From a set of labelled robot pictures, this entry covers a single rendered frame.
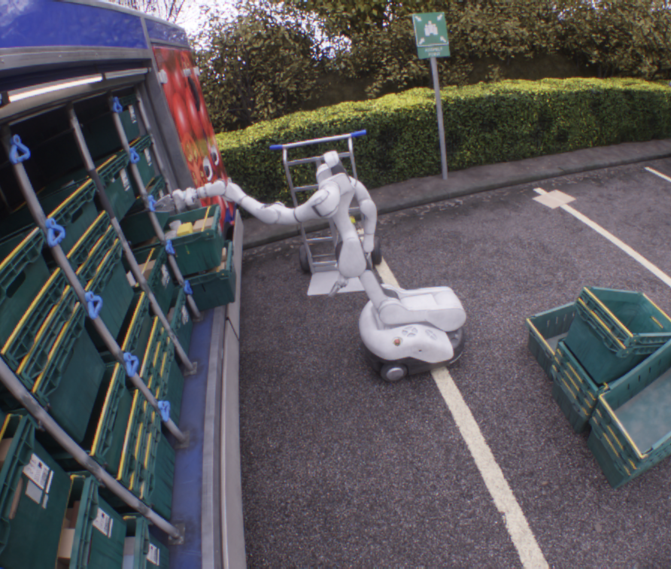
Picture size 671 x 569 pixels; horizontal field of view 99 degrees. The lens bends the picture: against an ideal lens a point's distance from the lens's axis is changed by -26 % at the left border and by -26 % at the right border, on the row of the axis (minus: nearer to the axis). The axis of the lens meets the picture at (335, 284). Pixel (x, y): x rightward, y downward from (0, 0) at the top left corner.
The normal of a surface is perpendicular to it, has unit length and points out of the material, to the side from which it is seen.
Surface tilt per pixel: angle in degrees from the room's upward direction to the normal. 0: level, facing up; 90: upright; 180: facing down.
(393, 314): 90
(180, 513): 0
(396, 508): 0
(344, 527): 0
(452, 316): 90
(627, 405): 21
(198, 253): 96
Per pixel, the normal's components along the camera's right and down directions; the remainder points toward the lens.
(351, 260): 0.11, 0.55
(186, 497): -0.18, -0.81
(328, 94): 0.11, -0.05
